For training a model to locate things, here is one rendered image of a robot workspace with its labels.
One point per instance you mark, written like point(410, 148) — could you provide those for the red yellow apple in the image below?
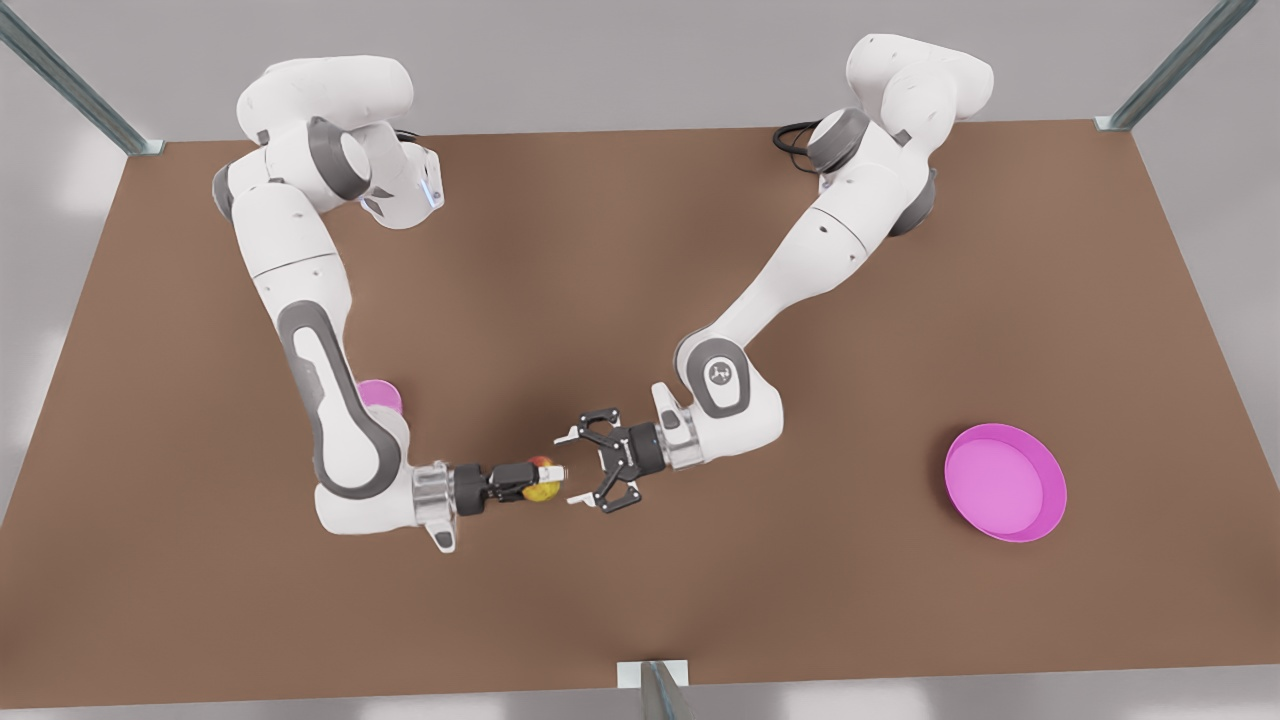
point(543, 482)

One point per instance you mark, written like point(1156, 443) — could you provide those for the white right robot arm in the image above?
point(300, 240)

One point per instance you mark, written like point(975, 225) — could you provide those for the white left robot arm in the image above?
point(850, 210)

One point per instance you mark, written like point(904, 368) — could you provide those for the pink bowl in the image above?
point(383, 396)

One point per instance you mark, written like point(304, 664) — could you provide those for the pink plate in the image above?
point(1003, 483)

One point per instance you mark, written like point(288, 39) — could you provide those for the silver frame post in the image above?
point(1175, 65)
point(658, 690)
point(70, 82)

